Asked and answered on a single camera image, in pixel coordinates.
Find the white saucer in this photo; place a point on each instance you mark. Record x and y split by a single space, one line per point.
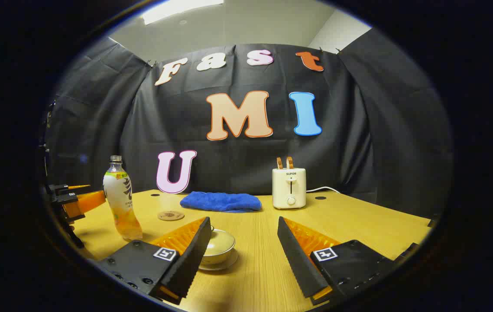
229 265

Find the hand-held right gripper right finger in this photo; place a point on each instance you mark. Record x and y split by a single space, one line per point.
298 260

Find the brown bread slice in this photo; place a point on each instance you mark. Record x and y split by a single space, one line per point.
280 163
290 163

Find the round wooden coaster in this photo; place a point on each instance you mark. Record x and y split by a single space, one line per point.
171 216

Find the blue towel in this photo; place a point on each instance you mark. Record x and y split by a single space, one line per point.
220 202

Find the white toaster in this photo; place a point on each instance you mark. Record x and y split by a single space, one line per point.
289 188

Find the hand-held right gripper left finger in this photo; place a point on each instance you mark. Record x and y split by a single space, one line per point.
194 255

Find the beige teacup lid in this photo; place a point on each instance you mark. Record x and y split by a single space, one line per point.
220 242

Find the clear plastic water bottle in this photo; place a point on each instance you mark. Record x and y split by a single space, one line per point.
118 195

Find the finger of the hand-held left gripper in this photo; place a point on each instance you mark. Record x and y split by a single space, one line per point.
66 189
86 201

